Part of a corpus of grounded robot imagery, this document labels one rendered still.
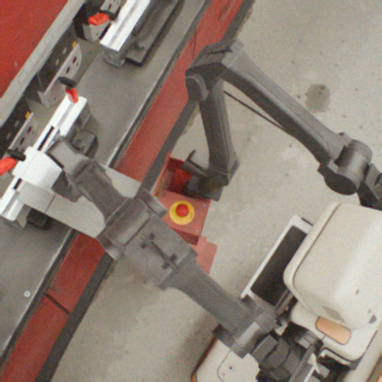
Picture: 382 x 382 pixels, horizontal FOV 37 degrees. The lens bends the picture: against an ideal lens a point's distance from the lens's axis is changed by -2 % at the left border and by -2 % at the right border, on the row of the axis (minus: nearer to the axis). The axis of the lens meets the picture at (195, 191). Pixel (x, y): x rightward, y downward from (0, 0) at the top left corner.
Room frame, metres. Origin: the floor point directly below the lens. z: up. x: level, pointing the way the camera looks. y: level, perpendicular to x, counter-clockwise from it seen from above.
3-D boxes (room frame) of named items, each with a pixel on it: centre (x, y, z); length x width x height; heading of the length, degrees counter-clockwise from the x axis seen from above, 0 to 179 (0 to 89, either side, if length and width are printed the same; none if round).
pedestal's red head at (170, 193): (0.55, 0.03, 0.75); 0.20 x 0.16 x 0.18; 173
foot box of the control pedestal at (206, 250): (0.54, 0.00, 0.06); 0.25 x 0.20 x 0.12; 83
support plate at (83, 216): (0.44, 0.29, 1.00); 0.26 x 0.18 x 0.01; 74
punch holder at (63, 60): (0.65, 0.38, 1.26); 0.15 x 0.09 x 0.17; 164
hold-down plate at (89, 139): (0.50, 0.37, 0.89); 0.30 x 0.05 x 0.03; 164
